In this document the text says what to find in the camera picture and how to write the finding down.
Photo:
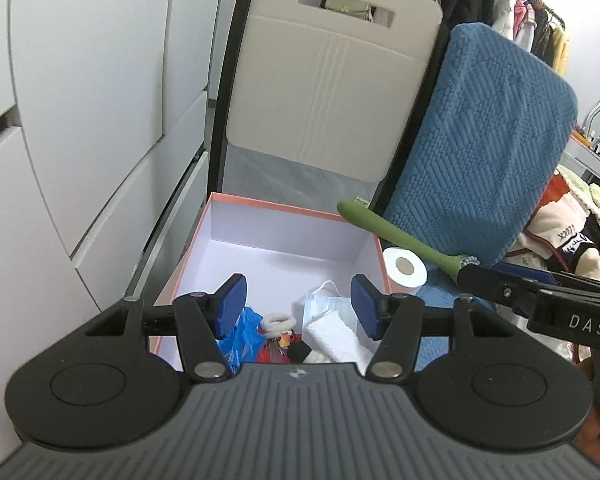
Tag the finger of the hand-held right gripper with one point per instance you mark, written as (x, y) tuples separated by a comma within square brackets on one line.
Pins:
[(530, 271), (500, 287)]

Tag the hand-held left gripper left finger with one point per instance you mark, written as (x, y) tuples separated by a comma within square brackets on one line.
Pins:
[(232, 305)]

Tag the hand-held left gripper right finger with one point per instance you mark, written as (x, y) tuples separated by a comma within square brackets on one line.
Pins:
[(365, 307)]

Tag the blue plastic bag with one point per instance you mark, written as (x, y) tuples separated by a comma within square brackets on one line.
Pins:
[(245, 335)]

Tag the blue face mask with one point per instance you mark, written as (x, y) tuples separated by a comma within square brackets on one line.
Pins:
[(325, 305)]

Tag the white towel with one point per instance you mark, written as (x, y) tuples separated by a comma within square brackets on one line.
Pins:
[(337, 337)]

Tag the white fluffy scrunchie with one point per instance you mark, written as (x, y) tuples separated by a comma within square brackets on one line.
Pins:
[(280, 317)]

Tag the red snack packet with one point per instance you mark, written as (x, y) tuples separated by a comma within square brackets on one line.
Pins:
[(264, 355)]

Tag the pink yellow candy wrapper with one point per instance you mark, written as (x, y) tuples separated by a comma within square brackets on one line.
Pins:
[(283, 342)]

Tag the panda plush toy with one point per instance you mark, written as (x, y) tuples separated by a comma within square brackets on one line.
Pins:
[(299, 352)]

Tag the pink storage box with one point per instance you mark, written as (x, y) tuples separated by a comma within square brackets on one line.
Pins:
[(280, 240)]

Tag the white toilet paper roll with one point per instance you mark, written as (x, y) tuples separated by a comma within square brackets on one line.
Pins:
[(392, 274)]

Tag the white dresser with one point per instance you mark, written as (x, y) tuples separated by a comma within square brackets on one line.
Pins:
[(580, 155)]

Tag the blue quilted cushion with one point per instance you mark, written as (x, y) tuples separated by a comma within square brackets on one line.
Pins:
[(480, 135)]

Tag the wavy framed mirror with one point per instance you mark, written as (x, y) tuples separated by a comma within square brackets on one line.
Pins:
[(592, 110)]

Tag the white wardrobe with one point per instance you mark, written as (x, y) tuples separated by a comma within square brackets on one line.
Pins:
[(80, 110)]

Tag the cream chair with black frame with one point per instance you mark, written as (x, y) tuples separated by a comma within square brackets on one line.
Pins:
[(330, 100)]

